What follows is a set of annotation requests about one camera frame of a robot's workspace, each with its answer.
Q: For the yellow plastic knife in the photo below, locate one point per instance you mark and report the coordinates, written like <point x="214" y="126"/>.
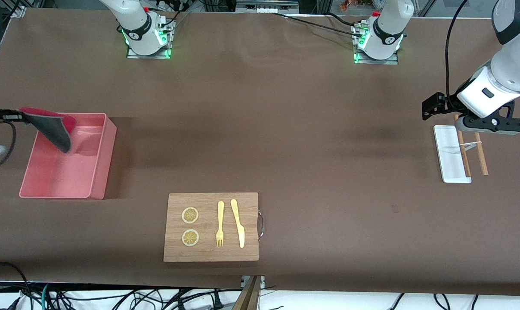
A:
<point x="237" y="221"/>

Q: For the white rectangular tray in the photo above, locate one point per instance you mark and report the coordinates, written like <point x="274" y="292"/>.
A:
<point x="449" y="159"/>

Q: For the grey power strip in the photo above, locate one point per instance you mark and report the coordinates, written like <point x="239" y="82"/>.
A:
<point x="264" y="5"/>

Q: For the wooden cutting board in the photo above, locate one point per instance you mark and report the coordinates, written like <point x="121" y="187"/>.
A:
<point x="210" y="254"/>

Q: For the pink and grey cloth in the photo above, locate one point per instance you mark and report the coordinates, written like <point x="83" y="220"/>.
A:
<point x="55" y="129"/>

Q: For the black power plug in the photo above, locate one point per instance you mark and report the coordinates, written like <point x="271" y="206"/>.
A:
<point x="217" y="300"/>

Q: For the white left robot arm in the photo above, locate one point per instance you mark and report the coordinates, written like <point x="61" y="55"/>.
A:
<point x="389" y="30"/>

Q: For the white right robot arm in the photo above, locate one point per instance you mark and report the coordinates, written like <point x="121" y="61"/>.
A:
<point x="135" y="26"/>

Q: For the pink plastic bin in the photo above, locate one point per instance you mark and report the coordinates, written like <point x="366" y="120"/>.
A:
<point x="64" y="172"/>

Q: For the aluminium corner bracket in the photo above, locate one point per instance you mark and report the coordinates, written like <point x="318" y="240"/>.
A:
<point x="18" y="11"/>

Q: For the white band around sticks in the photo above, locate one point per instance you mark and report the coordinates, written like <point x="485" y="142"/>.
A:
<point x="473" y="144"/>

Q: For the small metal bracket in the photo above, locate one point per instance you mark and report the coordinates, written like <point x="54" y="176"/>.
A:
<point x="262" y="280"/>

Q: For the brown wooden bar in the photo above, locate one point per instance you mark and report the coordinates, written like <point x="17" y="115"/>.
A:
<point x="249" y="297"/>

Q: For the lemon slice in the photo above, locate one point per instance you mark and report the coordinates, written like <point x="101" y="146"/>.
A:
<point x="190" y="215"/>
<point x="190" y="238"/>

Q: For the yellow plastic fork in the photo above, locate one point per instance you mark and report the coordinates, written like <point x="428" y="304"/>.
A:
<point x="220" y="224"/>

